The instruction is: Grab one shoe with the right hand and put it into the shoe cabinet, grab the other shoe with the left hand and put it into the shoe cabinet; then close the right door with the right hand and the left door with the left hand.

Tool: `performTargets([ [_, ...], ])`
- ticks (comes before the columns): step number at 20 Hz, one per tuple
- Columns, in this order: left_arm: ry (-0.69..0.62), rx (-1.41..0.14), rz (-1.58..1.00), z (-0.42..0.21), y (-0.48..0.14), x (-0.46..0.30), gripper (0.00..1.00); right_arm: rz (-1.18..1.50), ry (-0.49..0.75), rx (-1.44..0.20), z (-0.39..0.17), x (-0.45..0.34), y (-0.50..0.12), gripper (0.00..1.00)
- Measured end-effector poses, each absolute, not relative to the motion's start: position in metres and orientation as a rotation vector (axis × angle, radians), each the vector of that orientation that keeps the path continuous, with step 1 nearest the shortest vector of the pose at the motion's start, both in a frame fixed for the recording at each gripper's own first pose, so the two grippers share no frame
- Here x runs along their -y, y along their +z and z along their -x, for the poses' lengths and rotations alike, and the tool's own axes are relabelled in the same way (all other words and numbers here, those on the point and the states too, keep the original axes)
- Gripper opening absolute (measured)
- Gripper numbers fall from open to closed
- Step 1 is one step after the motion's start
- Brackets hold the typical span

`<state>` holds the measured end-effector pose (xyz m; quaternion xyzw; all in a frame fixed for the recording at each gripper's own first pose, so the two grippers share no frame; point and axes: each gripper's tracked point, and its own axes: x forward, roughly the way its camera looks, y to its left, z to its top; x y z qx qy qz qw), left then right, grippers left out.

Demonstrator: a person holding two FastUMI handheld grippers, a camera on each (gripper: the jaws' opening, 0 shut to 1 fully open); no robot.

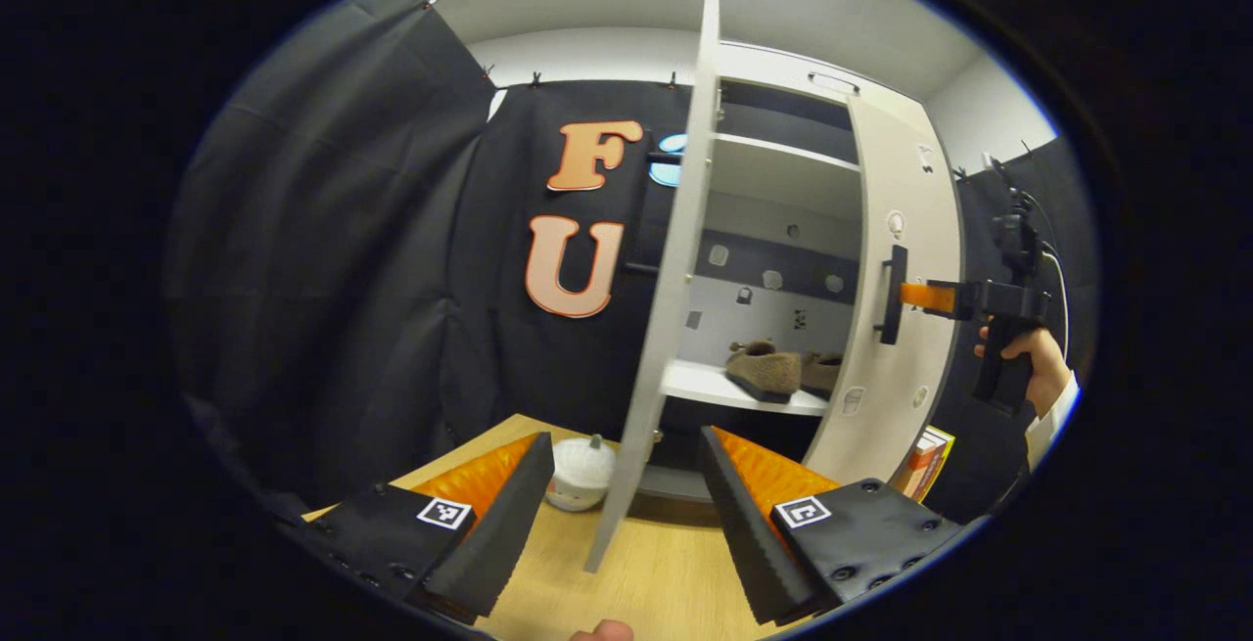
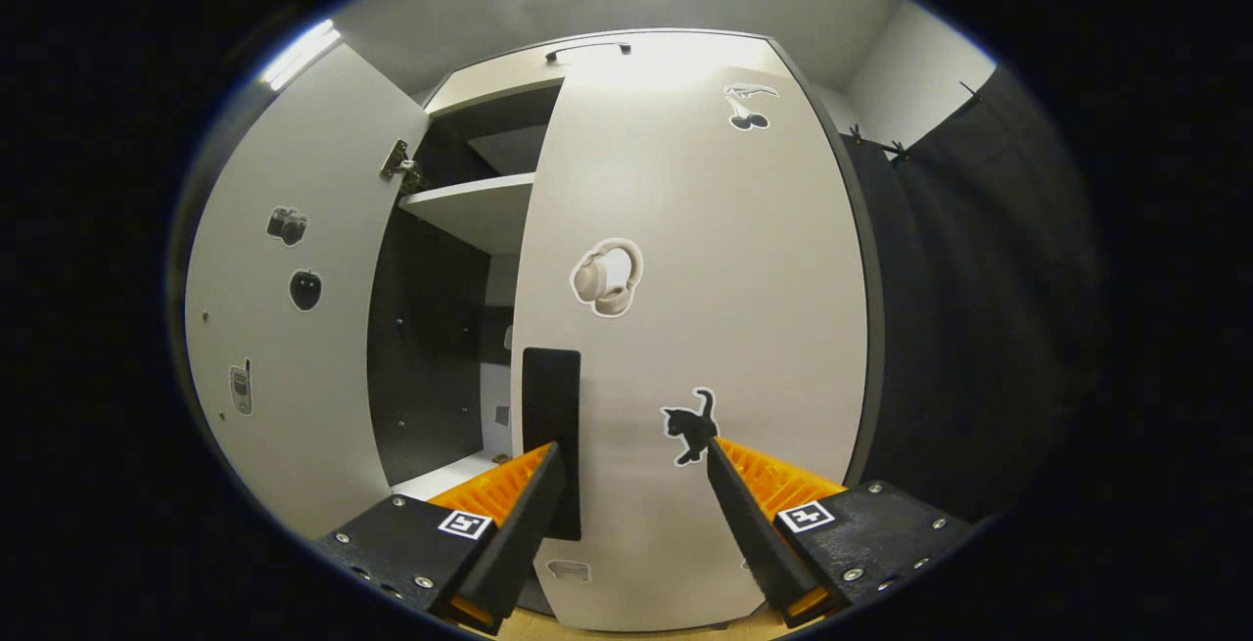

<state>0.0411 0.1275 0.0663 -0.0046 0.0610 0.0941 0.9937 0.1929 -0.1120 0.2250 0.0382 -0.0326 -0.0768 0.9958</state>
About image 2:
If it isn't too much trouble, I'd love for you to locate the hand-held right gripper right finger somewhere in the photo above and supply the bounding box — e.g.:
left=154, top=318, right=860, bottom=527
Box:
left=707, top=435, right=980, bottom=627

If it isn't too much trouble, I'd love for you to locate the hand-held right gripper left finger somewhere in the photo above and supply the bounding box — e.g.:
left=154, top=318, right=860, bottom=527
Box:
left=318, top=440, right=569, bottom=634

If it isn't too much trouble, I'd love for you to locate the white shoe cabinet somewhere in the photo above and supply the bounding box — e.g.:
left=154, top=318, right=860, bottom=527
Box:
left=367, top=27, right=890, bottom=525

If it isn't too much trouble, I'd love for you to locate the white shoe cabinet door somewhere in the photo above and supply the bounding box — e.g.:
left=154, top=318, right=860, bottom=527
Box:
left=184, top=42, right=432, bottom=542
left=509, top=31, right=887, bottom=634

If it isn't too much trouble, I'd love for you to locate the white cabinet shelf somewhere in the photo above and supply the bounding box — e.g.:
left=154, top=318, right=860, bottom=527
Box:
left=392, top=450, right=510, bottom=503
left=398, top=171, right=537, bottom=255

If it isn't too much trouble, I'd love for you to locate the black backdrop cloth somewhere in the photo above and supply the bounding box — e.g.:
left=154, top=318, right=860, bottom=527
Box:
left=842, top=64, right=1102, bottom=525

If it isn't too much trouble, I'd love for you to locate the small ceiling light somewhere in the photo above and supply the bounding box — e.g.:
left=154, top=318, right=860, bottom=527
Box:
left=257, top=20, right=344, bottom=92

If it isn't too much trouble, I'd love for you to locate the slim cabinet top handle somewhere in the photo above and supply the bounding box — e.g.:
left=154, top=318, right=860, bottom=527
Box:
left=544, top=41, right=633, bottom=63

